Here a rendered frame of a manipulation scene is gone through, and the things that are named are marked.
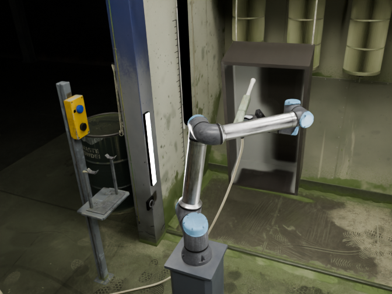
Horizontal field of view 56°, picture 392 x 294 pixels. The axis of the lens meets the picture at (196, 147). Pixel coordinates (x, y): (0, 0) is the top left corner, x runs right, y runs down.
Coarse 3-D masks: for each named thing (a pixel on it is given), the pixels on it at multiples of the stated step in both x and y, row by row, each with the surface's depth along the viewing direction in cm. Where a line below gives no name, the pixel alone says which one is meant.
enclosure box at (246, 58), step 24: (240, 48) 267; (264, 48) 263; (288, 48) 259; (312, 48) 255; (240, 72) 294; (264, 72) 287; (288, 72) 281; (240, 96) 309; (264, 96) 301; (288, 96) 293; (240, 144) 341; (264, 144) 332; (288, 144) 323; (240, 168) 344; (264, 168) 340; (288, 168) 337; (288, 192) 311
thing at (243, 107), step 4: (252, 80) 248; (252, 84) 246; (248, 88) 244; (248, 92) 241; (244, 96) 237; (248, 96) 237; (244, 100) 235; (248, 100) 235; (240, 104) 233; (244, 104) 232; (248, 104) 237; (240, 108) 230; (244, 108) 230; (240, 112) 228; (244, 112) 229; (236, 116) 226; (240, 116) 226; (236, 120) 221; (240, 120) 223
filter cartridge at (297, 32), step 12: (300, 0) 329; (312, 0) 327; (324, 0) 332; (300, 12) 334; (312, 12) 332; (288, 24) 351; (300, 24) 341; (312, 24) 336; (288, 36) 354; (300, 36) 343
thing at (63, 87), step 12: (60, 84) 220; (60, 96) 223; (72, 144) 238; (72, 156) 243; (84, 156) 246; (84, 168) 248; (84, 192) 254; (84, 204) 260; (96, 228) 272; (96, 240) 274; (96, 252) 280; (96, 264) 287
